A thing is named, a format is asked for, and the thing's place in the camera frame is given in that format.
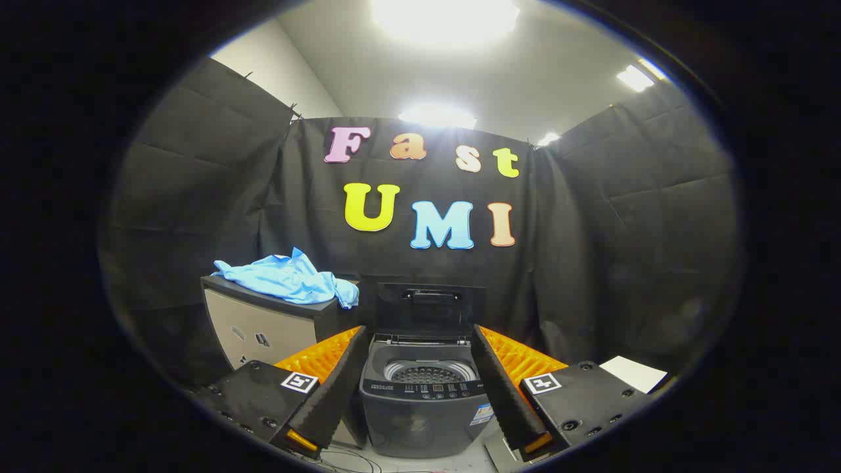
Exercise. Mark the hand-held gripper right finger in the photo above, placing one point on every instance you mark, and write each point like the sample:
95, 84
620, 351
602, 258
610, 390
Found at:
502, 387

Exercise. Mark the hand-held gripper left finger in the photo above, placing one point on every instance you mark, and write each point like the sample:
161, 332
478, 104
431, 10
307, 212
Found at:
335, 387

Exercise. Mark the dark grey washing machine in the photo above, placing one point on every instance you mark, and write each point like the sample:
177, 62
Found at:
420, 420

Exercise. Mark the light blue polo shirt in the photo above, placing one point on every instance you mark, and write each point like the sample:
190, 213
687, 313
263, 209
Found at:
289, 279

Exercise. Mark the grey cabinet with beige doors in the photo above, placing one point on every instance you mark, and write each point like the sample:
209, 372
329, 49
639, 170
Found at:
250, 328

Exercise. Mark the white paper sheet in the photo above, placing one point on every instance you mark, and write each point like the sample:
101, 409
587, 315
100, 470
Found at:
634, 373

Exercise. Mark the black backdrop cloth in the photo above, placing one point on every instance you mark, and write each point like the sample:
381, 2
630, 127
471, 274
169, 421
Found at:
591, 263

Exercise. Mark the ceiling light panel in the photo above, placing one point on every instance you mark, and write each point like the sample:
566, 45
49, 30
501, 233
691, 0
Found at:
548, 138
437, 117
635, 78

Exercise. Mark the large round ceiling light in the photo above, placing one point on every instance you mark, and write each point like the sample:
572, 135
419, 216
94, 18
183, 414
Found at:
447, 20

